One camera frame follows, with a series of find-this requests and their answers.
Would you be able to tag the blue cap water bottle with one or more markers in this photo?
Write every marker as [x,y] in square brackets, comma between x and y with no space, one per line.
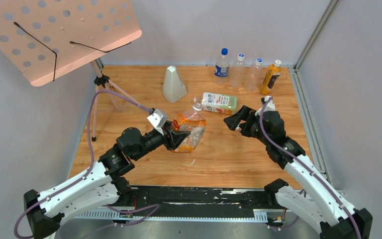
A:
[222,67]

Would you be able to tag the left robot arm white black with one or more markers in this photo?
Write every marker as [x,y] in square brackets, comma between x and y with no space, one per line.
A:
[99,185]

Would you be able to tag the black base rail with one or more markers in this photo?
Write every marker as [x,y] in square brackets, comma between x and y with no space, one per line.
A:
[186,204]

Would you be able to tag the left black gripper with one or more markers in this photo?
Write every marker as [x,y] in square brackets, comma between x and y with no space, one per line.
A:
[169,139]

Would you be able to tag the white green label bottle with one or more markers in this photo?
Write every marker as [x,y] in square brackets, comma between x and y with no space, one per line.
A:
[219,103]

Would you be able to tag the clear empty bottle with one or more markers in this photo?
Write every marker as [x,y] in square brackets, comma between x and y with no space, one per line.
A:
[238,71]
[251,81]

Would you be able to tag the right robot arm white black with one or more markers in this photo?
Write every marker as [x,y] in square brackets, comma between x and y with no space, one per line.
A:
[325,210]

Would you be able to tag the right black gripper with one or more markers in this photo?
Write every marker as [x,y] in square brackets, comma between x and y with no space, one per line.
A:
[243,114]

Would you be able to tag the clear empty bottle right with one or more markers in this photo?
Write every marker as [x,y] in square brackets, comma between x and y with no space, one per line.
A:
[251,81]

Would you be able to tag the clear empty bottle left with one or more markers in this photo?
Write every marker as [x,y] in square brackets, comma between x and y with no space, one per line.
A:
[238,71]

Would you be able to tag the beige metronome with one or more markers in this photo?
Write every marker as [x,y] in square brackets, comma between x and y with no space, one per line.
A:
[173,88]

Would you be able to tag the pink music stand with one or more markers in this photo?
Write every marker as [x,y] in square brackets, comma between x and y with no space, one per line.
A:
[46,39]

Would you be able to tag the orange juice bottle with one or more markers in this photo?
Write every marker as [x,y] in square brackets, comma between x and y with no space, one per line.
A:
[272,74]

